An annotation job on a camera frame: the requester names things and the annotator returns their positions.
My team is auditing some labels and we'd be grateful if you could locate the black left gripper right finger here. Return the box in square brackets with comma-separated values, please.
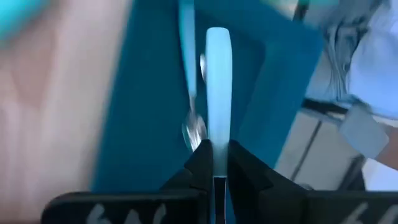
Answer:
[226, 139, 398, 224]

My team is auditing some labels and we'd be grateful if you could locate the light-blue-handled silver spoon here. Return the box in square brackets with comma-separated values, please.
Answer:
[204, 27, 233, 179]
[178, 0, 208, 152]

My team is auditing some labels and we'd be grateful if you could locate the person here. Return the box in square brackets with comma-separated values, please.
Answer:
[306, 0, 398, 161]

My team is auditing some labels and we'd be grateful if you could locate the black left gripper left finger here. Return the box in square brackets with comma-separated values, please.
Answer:
[40, 139, 215, 224]

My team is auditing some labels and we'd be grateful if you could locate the person's forearm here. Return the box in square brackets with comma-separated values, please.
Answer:
[374, 124, 398, 171]

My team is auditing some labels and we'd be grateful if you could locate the dark blue plastic tray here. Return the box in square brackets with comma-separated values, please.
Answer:
[90, 0, 326, 194]

